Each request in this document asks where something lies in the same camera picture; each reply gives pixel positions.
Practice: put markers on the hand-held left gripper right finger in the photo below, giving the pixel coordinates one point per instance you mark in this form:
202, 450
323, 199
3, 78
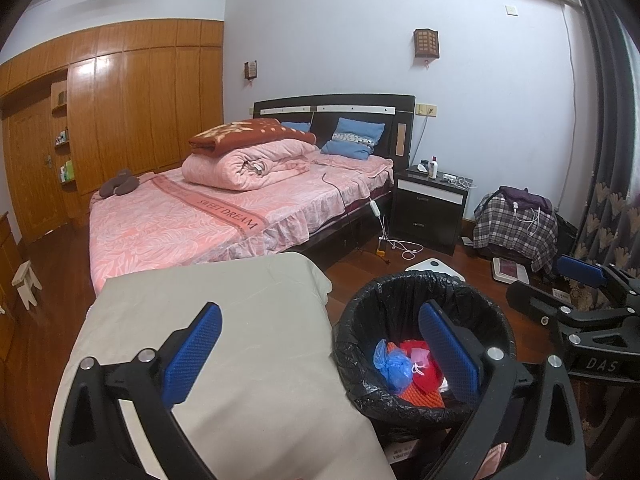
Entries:
447, 355

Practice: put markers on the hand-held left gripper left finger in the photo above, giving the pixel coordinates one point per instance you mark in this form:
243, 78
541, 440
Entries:
192, 355

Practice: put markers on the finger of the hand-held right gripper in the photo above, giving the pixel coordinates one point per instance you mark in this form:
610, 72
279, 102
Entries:
530, 300
580, 266

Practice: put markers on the pink cloth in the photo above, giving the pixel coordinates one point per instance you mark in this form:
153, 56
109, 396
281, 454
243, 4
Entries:
421, 359

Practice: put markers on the orange mesh bag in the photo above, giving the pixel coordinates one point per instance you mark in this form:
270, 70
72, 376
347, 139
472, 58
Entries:
422, 399

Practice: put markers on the blue plastic bag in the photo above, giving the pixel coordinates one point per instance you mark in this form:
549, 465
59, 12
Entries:
395, 370

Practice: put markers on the black lined trash bin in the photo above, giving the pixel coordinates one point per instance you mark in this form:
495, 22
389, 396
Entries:
380, 300

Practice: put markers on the white and red tray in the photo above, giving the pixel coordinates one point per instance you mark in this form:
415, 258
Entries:
510, 271

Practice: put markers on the plaid cloth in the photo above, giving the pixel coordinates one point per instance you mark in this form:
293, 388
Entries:
505, 235

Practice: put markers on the purple cloth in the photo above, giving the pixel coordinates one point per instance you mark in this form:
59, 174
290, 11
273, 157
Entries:
525, 196

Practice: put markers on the white bathroom scale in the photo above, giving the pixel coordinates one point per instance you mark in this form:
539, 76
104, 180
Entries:
435, 266

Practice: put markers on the patterned grey curtain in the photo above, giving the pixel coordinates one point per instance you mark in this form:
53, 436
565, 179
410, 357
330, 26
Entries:
610, 160

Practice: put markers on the orange power strip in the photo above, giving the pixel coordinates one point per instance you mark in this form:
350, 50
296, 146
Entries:
381, 246

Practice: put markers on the black and white nightstand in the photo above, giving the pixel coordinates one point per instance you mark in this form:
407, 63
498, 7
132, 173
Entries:
425, 220

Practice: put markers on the pink bedspread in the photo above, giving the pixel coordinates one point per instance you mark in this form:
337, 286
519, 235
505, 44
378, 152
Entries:
175, 220

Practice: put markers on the white power strip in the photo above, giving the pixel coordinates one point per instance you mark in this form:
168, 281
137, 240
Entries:
455, 180

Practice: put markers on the white bottle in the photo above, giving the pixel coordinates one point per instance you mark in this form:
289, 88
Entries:
433, 169

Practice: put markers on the white blanket controller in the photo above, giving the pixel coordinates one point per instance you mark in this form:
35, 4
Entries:
375, 208

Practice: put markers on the small wooden stool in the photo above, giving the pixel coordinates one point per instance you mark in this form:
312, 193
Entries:
25, 272

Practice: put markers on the folded pink quilt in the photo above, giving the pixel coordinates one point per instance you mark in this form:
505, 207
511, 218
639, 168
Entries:
225, 167

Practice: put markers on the wooden dresser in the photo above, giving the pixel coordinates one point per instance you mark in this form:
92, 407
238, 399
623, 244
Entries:
7, 260

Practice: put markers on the folded red-brown blanket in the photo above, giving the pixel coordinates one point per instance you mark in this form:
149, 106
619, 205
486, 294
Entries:
240, 132

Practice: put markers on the blue pillow with patterned band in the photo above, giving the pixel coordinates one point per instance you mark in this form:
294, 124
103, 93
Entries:
350, 147

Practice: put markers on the wooden wardrobe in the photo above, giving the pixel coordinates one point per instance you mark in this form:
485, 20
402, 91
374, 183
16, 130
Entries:
150, 110

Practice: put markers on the plain blue pillow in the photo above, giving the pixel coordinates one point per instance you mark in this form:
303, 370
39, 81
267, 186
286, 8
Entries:
296, 126

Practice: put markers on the dark wooden bed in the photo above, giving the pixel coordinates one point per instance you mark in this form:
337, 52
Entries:
325, 120

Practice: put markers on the beige wall socket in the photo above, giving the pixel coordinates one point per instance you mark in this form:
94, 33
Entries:
426, 109

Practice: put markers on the white light switch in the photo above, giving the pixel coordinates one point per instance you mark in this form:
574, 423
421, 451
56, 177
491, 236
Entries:
512, 9

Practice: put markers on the large wooden wall lamp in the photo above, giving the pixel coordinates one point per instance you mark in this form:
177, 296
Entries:
427, 44

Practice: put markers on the small wall lamp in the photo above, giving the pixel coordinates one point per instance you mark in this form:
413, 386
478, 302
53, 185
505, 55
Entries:
250, 70

